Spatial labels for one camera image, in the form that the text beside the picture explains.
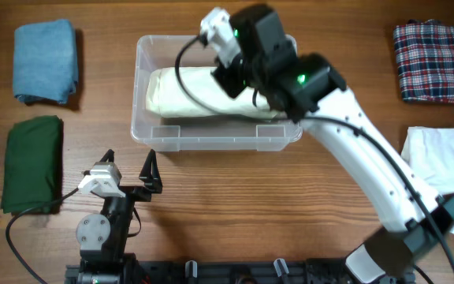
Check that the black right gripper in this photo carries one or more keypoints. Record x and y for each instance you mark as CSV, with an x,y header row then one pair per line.
x,y
225,76

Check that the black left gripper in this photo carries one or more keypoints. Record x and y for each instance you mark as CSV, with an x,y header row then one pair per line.
x,y
151,178

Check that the cream cloth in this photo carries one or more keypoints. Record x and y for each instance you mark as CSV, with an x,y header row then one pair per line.
x,y
167,99

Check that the plaid cloth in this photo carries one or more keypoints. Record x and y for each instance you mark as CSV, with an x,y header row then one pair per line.
x,y
424,54

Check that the white cloth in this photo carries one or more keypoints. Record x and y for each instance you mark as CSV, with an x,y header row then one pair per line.
x,y
430,153

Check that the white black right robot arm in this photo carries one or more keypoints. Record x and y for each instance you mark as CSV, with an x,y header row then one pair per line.
x,y
253,51

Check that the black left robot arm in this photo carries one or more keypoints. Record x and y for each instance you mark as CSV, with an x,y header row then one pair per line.
x,y
103,236

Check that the clear plastic storage bin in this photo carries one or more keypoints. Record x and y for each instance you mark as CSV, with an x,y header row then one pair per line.
x,y
155,52

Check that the folded dark green cloth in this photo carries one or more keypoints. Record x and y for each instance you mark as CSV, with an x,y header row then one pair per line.
x,y
32,169

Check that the folded blue cloth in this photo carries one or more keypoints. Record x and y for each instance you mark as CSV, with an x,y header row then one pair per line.
x,y
45,62

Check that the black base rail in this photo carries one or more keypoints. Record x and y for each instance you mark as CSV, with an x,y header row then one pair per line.
x,y
307,271

